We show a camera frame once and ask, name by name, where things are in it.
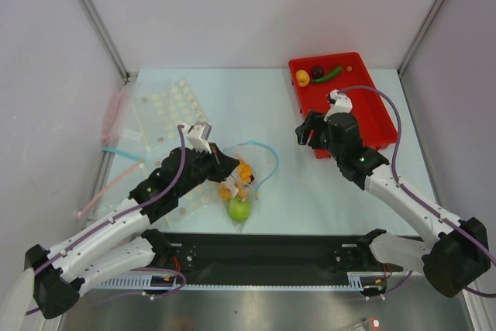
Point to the right corner aluminium post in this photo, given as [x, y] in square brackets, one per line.
[422, 32]

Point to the corner aluminium post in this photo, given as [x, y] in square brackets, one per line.
[422, 32]
[101, 31]

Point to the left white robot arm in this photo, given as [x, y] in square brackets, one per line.
[122, 240]

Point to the green toy chili pepper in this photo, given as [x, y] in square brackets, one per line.
[333, 74]

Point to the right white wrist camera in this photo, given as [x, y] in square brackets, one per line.
[339, 103]

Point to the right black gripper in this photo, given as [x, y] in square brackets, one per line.
[315, 129]

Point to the pink zipper clear bag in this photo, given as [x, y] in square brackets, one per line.
[111, 129]

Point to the left corner aluminium post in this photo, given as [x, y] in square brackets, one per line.
[101, 31]

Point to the aluminium frame rail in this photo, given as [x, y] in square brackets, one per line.
[139, 253]

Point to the red plastic tray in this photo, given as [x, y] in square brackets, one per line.
[341, 83]

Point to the yellow toy fruit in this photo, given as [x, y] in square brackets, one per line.
[302, 78]

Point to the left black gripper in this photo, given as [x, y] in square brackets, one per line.
[222, 165]

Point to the blue zipper clear bag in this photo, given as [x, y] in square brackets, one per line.
[264, 161]

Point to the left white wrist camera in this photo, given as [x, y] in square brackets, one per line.
[197, 135]

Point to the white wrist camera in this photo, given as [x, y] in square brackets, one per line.
[197, 135]
[339, 103]

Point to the dark mangosteen toy back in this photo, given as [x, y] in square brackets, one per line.
[317, 72]

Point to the white slotted cable duct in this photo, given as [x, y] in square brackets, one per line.
[152, 282]

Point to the orange toy fruit pieces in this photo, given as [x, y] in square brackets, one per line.
[237, 184]

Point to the dotted clear zip bag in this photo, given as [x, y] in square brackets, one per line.
[158, 108]

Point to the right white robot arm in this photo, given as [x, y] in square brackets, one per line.
[451, 252]

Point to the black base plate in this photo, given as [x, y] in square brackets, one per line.
[263, 260]

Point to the green toy apple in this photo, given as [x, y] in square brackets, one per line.
[239, 209]

